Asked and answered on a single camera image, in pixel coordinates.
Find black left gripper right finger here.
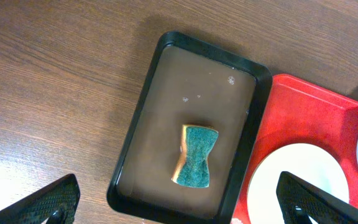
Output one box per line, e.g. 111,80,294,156
276,171,358,224

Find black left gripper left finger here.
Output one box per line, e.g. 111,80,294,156
0,174,80,224

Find pale green plate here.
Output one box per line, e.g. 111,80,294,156
247,143,349,224

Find green yellow sponge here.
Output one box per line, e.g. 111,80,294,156
171,124,219,189

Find red plastic tray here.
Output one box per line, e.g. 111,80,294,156
232,74,358,223

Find black plastic tray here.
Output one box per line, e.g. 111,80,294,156
107,31,273,223

